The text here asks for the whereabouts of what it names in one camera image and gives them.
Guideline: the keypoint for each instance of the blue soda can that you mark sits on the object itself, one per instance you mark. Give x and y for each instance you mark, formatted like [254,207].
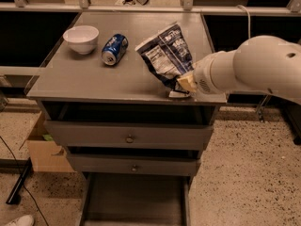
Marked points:
[114,49]

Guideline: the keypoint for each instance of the grey middle drawer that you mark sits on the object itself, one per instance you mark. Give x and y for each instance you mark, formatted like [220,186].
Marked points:
[138,161]

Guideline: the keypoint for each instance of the white bowl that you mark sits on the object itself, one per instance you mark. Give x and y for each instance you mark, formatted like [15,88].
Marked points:
[82,39]

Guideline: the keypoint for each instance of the grey bottom drawer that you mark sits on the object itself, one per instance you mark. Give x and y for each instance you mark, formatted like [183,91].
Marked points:
[134,200]

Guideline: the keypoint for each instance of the white shoe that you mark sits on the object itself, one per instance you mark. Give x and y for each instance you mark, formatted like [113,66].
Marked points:
[26,220]

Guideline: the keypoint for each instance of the grey drawer cabinet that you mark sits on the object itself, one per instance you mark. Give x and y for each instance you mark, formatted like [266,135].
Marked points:
[71,78]

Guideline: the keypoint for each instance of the black bar on floor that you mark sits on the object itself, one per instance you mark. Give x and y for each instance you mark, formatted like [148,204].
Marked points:
[24,168]

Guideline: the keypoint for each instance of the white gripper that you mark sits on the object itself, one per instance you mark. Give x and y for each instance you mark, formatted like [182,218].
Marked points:
[203,77]

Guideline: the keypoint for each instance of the grey top drawer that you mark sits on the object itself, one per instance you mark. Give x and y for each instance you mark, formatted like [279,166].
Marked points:
[174,127]

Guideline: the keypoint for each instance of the grey drawer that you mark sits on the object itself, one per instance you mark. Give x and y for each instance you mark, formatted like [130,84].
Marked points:
[134,200]
[138,161]
[174,127]

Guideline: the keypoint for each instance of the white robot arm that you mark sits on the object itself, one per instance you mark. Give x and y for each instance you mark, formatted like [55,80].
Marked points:
[264,64]

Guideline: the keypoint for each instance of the blue chip bag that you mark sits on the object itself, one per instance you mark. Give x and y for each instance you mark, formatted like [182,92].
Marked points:
[168,58]

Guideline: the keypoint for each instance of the cardboard box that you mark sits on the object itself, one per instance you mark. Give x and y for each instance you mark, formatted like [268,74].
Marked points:
[45,154]

